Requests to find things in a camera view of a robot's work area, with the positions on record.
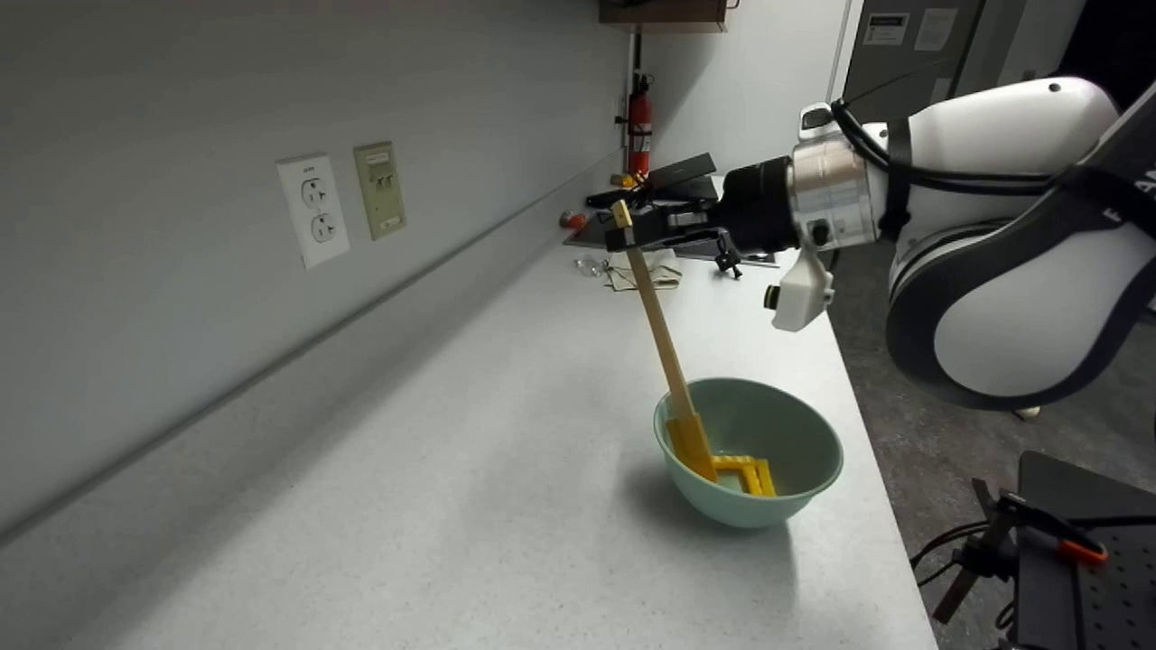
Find yellow food pieces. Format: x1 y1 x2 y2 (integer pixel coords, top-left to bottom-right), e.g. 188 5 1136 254
711 454 778 500

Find beige wall switch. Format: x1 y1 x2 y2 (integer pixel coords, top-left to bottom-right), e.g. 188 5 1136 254
353 140 405 237

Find black stovetop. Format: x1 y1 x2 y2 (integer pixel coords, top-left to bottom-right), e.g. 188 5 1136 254
567 157 715 244

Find red small object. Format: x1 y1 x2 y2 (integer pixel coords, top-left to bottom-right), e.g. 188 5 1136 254
560 208 591 232

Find red fire extinguisher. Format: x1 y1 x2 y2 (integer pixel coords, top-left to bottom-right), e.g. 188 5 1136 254
617 33 654 179

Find beige cloth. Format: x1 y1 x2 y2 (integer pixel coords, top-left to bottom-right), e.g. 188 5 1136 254
576 248 683 291

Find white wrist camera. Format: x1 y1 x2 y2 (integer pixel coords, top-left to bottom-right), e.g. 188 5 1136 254
761 248 836 331

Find mint green bowl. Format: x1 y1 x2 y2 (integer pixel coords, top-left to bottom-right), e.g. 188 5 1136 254
654 380 847 532

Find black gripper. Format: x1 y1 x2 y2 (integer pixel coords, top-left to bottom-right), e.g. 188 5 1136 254
584 157 799 254

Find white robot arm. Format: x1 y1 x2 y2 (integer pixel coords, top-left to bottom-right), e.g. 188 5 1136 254
588 77 1156 407

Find white wall outlet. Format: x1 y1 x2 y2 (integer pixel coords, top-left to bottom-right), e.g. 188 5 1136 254
278 157 349 268

